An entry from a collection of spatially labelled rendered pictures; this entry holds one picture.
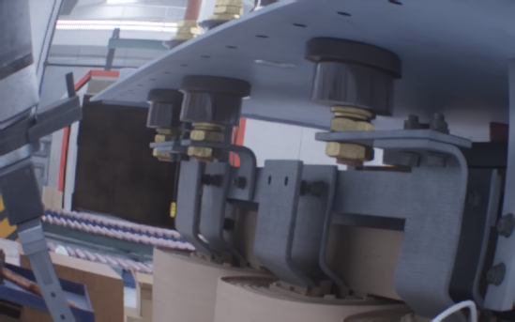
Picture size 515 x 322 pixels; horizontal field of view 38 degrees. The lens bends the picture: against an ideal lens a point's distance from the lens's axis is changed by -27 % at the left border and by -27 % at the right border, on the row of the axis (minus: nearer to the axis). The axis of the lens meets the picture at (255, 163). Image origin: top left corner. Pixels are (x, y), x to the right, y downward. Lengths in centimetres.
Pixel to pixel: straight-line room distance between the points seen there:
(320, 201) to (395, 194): 21
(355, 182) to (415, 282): 34
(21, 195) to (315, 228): 57
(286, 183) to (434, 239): 43
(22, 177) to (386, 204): 47
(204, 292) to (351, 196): 44
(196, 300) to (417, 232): 73
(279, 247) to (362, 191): 14
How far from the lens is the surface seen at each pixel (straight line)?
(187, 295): 151
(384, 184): 104
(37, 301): 170
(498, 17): 63
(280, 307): 109
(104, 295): 236
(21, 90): 74
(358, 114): 94
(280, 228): 118
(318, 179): 121
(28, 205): 73
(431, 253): 79
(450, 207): 77
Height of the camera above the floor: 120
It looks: 2 degrees up
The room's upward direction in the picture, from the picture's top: 7 degrees clockwise
